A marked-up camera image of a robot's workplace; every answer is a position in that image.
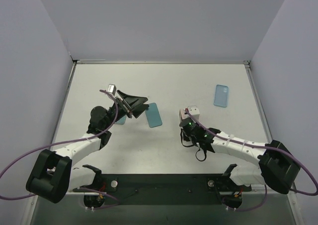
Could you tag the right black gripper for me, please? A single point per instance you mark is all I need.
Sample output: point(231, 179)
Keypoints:
point(187, 129)

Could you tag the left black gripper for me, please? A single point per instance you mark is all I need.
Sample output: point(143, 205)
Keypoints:
point(123, 105)

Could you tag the teal phone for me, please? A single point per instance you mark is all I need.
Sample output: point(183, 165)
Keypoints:
point(153, 116)

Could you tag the light blue phone case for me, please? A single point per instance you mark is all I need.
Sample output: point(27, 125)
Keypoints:
point(221, 96)

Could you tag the pink phone case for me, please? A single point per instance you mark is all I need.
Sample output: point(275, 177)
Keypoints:
point(182, 114)

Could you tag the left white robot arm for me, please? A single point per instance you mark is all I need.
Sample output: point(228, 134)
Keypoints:
point(55, 172)

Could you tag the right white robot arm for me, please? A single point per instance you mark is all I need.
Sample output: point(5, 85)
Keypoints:
point(273, 167)

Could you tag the dark teal phone case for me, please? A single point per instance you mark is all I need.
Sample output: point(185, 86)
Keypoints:
point(121, 121)

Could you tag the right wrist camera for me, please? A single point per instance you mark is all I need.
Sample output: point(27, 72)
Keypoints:
point(194, 111)

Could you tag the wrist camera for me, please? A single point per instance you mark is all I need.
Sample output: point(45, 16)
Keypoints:
point(194, 111)
point(111, 89)

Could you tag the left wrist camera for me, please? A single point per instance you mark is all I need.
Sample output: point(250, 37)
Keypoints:
point(111, 89)

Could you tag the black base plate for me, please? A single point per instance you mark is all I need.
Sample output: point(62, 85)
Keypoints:
point(168, 189)

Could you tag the aluminium front rail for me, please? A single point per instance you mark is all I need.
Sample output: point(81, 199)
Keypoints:
point(277, 184)

